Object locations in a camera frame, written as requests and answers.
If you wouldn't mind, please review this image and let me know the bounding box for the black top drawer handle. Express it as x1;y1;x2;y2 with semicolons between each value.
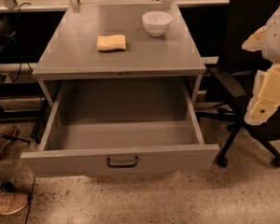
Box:
106;156;138;169

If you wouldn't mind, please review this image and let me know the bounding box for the black hanging cable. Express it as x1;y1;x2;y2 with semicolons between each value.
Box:
4;2;35;83

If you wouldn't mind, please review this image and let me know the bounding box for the beige sneaker far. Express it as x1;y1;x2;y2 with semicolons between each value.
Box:
0;126;17;153

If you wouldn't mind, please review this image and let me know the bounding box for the black office chair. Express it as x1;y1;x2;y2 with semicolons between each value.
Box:
198;0;280;167

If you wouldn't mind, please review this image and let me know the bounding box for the beige sneaker near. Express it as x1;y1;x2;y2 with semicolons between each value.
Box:
0;190;29;215

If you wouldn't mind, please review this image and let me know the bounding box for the white ceramic bowl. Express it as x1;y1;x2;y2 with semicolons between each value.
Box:
142;11;173;37

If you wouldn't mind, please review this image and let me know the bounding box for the grey top drawer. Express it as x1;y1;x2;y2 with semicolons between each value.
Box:
21;77;219;176

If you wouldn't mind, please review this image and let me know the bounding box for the yellow sponge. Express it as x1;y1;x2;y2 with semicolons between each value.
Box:
96;35;126;51

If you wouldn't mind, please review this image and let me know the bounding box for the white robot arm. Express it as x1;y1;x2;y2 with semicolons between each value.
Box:
242;7;280;126

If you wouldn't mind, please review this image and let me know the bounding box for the beige sneaker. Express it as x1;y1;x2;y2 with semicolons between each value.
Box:
0;126;17;153
0;190;29;215

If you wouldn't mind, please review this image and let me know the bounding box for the white and yellow gripper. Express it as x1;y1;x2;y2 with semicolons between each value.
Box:
242;26;280;126

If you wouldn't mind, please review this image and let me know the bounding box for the black cable on floor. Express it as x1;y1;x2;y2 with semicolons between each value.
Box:
23;175;37;224

